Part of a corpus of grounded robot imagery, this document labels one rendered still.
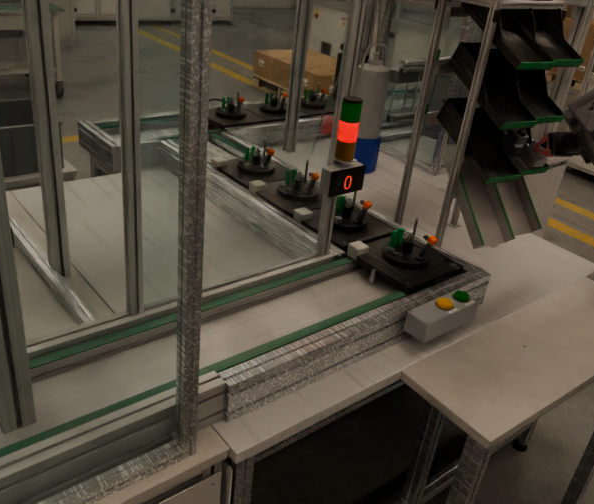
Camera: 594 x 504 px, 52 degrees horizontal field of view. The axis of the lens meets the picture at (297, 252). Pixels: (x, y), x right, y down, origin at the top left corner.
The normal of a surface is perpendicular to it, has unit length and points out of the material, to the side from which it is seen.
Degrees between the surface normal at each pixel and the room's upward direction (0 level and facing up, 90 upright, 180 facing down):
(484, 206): 45
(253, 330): 0
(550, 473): 0
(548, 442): 0
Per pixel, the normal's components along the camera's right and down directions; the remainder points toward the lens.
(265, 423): 0.11, -0.87
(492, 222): 0.41, -0.29
